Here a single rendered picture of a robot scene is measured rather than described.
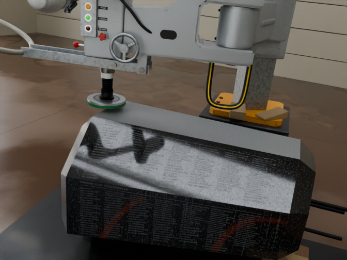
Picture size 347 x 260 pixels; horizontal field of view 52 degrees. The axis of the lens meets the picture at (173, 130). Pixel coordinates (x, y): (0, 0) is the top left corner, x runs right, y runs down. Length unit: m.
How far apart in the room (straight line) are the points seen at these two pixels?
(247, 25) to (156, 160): 0.79
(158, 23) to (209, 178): 0.79
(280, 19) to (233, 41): 0.63
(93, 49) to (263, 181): 1.06
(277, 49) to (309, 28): 5.20
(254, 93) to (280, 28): 0.46
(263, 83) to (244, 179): 1.01
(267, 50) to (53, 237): 1.80
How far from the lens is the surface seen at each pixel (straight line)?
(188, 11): 1.80
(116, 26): 1.85
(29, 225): 2.55
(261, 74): 2.51
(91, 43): 1.89
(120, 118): 1.91
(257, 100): 2.56
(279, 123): 2.43
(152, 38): 1.83
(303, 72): 7.75
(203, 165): 1.70
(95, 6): 1.85
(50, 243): 2.38
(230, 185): 1.67
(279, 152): 1.76
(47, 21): 10.37
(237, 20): 1.82
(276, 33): 2.41
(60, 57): 2.02
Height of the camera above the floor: 1.53
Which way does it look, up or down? 22 degrees down
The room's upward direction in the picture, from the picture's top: 6 degrees clockwise
